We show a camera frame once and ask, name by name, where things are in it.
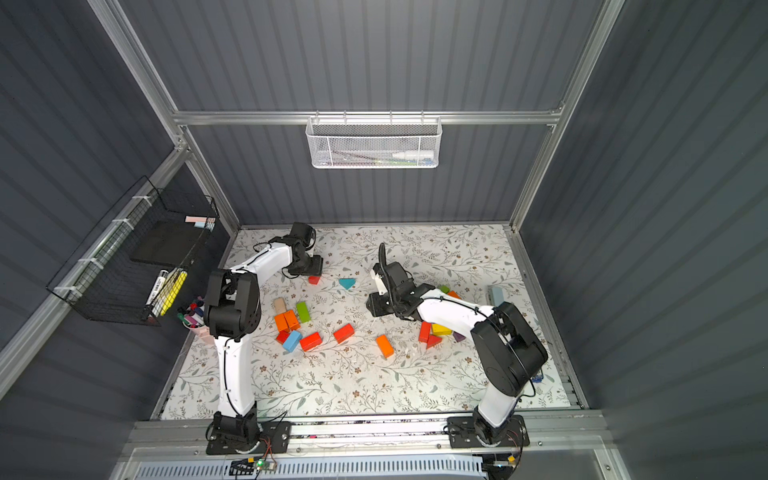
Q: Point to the white wire mesh basket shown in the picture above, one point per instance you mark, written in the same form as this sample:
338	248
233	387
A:
368	145

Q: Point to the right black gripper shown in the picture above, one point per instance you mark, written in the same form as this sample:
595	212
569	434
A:
383	303

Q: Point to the green block left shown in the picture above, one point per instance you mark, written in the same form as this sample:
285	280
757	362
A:
303	312

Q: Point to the black wire mesh basket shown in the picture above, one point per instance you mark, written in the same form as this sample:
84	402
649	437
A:
117	279

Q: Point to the yellow block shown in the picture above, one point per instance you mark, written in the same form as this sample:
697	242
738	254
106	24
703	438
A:
439	330

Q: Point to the pink pen cup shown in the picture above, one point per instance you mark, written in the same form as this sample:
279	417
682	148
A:
192	317

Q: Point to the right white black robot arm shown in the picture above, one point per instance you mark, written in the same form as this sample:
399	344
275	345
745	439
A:
509	350

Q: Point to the light blue eraser box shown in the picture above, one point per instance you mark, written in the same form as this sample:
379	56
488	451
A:
496	295

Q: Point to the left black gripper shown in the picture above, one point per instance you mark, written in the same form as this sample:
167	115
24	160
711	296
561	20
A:
306	267

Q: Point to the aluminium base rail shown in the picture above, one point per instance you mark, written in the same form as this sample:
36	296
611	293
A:
326	436

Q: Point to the red rectangular block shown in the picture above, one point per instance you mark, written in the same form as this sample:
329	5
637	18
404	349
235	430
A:
311	341
344	333

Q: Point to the natural wood block left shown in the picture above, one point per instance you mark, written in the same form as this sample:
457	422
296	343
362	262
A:
279	306

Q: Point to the orange block left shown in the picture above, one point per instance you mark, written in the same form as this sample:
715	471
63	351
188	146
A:
287	321

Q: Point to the red triangle block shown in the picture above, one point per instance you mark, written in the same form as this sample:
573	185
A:
432	341

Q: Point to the small red block left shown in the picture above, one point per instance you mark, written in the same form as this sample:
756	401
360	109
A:
283	336

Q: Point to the light blue block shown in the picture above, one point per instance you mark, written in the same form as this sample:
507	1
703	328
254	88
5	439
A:
292	341

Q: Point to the yellow highlighter pack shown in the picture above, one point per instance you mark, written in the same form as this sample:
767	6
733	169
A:
168	292

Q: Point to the orange rectangular block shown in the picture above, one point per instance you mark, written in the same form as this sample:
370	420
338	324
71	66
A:
385	346

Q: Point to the red rectangular block centre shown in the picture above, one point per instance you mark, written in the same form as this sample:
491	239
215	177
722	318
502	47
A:
344	333

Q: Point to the red rectangular block left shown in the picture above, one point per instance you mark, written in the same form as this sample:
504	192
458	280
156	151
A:
311	341

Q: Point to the teal triangle block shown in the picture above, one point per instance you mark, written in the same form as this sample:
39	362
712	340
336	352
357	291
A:
347	283

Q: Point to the white marker in basket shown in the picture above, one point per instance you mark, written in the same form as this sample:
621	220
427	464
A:
417	157

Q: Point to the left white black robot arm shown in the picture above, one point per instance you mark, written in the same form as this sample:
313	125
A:
232	312

